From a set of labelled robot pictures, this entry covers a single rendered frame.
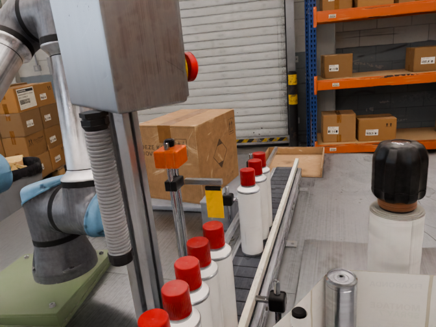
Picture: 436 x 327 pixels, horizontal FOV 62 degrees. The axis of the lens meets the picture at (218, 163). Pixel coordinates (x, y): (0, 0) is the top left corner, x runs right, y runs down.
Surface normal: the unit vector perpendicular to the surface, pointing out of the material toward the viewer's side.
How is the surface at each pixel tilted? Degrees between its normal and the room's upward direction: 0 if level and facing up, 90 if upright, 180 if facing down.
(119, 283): 0
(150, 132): 90
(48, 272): 68
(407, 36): 90
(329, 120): 90
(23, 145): 89
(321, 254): 0
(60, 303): 5
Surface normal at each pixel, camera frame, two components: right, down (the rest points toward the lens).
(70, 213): -0.45, 0.16
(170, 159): -0.29, 0.31
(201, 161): 0.89, 0.06
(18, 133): -0.07, 0.31
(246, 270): -0.09, -0.95
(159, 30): 0.61, 0.18
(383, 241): -0.75, 0.28
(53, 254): 0.14, -0.10
